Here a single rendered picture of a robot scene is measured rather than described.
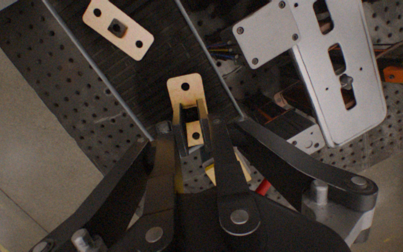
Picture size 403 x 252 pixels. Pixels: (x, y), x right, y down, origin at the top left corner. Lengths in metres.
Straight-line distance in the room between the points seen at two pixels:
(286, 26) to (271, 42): 0.03
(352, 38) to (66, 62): 0.84
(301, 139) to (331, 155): 0.61
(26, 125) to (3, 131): 0.20
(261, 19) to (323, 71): 0.24
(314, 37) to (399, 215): 2.92
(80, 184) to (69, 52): 1.36
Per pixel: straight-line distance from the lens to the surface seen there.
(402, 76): 0.66
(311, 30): 0.52
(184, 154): 0.17
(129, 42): 0.29
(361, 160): 1.22
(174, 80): 0.22
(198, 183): 0.93
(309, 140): 0.51
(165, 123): 0.15
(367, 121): 0.67
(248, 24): 0.35
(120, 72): 0.30
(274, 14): 0.36
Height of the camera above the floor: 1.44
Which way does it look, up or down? 69 degrees down
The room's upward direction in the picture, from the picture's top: 167 degrees clockwise
